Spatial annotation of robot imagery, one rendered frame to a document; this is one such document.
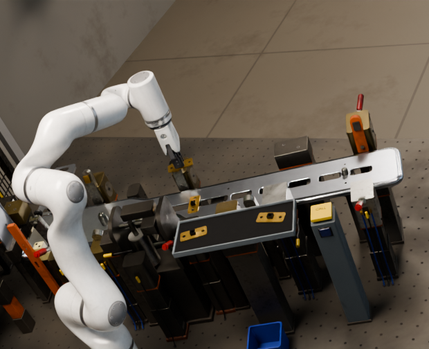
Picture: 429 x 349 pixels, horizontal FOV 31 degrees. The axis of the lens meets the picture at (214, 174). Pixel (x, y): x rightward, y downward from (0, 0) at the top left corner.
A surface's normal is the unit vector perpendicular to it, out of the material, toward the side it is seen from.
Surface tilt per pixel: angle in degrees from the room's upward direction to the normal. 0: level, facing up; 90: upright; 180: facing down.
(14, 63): 90
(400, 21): 0
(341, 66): 0
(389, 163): 0
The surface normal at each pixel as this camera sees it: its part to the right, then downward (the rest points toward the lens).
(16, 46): 0.84, 0.03
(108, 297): 0.59, -0.28
